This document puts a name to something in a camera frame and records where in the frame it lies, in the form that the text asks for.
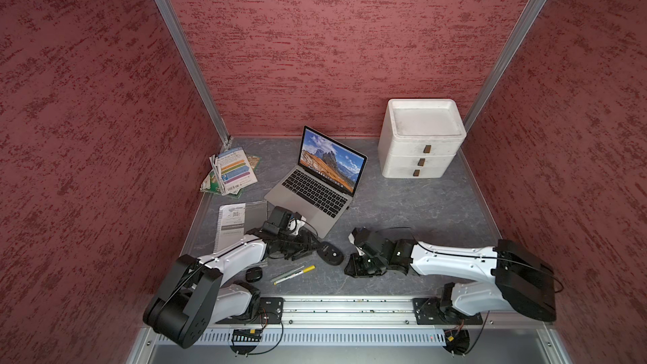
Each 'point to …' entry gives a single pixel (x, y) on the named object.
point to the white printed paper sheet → (230, 226)
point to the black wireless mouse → (330, 253)
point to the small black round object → (253, 274)
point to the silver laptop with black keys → (322, 185)
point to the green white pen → (292, 271)
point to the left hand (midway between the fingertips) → (316, 253)
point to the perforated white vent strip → (248, 337)
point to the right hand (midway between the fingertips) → (347, 277)
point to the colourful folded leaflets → (231, 172)
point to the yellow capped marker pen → (306, 270)
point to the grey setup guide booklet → (255, 214)
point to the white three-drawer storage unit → (419, 138)
